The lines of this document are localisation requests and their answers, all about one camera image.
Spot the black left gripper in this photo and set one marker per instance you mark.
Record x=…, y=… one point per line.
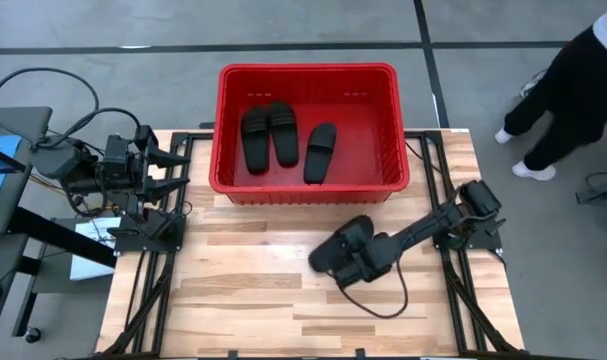
x=140, y=172

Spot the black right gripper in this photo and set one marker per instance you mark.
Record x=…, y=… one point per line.
x=368, y=255

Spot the black rubber slide sandal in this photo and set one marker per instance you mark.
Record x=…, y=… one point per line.
x=323, y=257
x=255, y=145
x=284, y=137
x=319, y=157

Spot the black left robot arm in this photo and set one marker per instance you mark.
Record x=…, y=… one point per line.
x=58, y=160

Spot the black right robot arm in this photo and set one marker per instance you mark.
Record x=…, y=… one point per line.
x=428, y=225

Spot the red plastic bin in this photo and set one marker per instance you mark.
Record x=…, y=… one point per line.
x=363, y=150

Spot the white paper sheet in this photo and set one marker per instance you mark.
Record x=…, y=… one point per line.
x=90, y=265

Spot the black support beam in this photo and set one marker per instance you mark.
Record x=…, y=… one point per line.
x=58, y=235

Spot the black caster wheel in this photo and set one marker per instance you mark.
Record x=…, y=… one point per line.
x=32, y=335

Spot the person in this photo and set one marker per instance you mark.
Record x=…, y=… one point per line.
x=573, y=90

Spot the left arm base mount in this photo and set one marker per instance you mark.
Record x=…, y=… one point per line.
x=153, y=235

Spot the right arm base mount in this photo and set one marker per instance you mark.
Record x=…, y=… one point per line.
x=483, y=242

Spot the black aluminium table frame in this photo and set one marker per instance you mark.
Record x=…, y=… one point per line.
x=425, y=134

